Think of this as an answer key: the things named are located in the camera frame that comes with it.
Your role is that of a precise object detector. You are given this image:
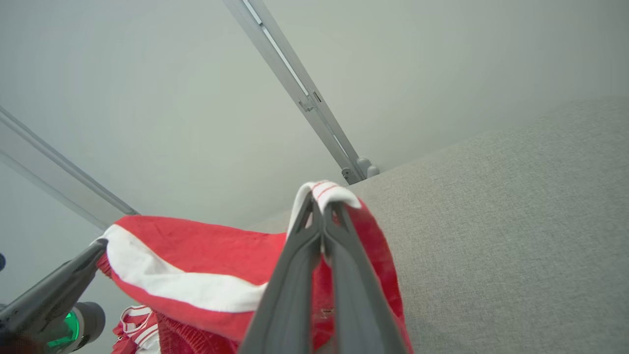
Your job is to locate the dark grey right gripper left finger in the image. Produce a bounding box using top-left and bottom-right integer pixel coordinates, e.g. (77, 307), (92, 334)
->
(238, 193), (323, 354)

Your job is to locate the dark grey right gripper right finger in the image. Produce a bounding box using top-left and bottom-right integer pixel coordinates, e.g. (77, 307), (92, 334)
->
(323, 202), (408, 354)

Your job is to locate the red white jersey with print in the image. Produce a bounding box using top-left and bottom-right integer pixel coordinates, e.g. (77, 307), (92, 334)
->
(96, 180), (413, 354)

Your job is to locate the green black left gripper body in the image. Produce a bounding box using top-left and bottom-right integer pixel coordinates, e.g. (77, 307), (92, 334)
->
(0, 310), (79, 354)

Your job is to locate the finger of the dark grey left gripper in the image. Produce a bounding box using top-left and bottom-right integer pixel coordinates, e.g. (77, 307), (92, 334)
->
(0, 239), (108, 340)

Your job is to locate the aluminium ceiling rail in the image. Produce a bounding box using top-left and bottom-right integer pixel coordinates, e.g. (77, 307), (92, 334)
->
(0, 106), (139, 232)
(224, 0), (380, 185)

